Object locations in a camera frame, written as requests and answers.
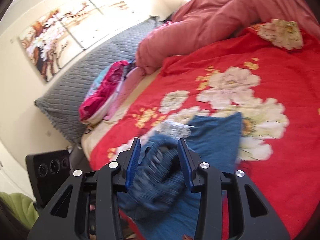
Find blue denim lace-trimmed pants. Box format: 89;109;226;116
118;112;242;239

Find left hand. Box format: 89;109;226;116
89;204;96;240

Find green sleeve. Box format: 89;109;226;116
1;192;39;229

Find beige bed sheet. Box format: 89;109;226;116
81;69;160;161

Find grey quilted headboard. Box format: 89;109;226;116
34;16;162;144

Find magenta clothes pile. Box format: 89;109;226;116
79;60;135;125

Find red floral blanket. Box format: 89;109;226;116
89;28;319;239

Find salmon pink comforter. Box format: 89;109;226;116
136;0;319;74

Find floral wall painting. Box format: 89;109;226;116
18;0;133;83

